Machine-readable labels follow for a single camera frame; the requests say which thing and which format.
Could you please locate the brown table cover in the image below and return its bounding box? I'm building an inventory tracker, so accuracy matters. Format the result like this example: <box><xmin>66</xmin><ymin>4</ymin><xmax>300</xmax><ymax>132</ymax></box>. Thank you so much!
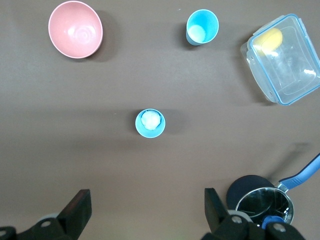
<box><xmin>0</xmin><ymin>0</ymin><xmax>320</xmax><ymax>240</ymax></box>

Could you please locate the blue plastic cup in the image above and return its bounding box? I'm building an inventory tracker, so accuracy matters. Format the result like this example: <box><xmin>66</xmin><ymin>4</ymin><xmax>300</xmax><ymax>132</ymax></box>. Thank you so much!
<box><xmin>185</xmin><ymin>8</ymin><xmax>220</xmax><ymax>47</ymax></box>
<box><xmin>134</xmin><ymin>108</ymin><xmax>166</xmax><ymax>139</ymax></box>

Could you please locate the black saucepan with blue handle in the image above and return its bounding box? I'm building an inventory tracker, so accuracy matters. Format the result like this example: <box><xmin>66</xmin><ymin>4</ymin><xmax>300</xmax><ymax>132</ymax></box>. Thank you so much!
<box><xmin>226</xmin><ymin>152</ymin><xmax>320</xmax><ymax>226</ymax></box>

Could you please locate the clear container with blue seal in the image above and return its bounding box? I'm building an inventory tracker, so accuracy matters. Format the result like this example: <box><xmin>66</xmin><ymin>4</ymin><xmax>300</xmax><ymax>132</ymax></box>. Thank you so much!
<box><xmin>239</xmin><ymin>13</ymin><xmax>320</xmax><ymax>106</ymax></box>

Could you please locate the pink plastic bowl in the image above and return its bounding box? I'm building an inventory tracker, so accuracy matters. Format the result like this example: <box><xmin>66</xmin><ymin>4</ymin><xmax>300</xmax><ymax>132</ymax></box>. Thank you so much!
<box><xmin>47</xmin><ymin>0</ymin><xmax>104</xmax><ymax>60</ymax></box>

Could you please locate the glass lid with blue knob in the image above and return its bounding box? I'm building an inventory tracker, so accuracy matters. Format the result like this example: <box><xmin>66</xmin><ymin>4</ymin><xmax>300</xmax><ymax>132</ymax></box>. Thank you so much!
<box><xmin>234</xmin><ymin>186</ymin><xmax>294</xmax><ymax>230</ymax></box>

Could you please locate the yellow round fruit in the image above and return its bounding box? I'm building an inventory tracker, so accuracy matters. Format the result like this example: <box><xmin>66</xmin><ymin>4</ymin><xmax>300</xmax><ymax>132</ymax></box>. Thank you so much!
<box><xmin>252</xmin><ymin>27</ymin><xmax>284</xmax><ymax>55</ymax></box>

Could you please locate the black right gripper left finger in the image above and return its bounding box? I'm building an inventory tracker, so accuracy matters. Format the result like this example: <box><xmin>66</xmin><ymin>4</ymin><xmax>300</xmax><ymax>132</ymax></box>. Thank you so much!
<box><xmin>0</xmin><ymin>189</ymin><xmax>93</xmax><ymax>240</ymax></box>

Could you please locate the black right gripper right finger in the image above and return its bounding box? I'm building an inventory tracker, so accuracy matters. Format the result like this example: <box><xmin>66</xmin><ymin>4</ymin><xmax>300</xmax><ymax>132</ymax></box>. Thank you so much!
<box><xmin>202</xmin><ymin>187</ymin><xmax>308</xmax><ymax>240</ymax></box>

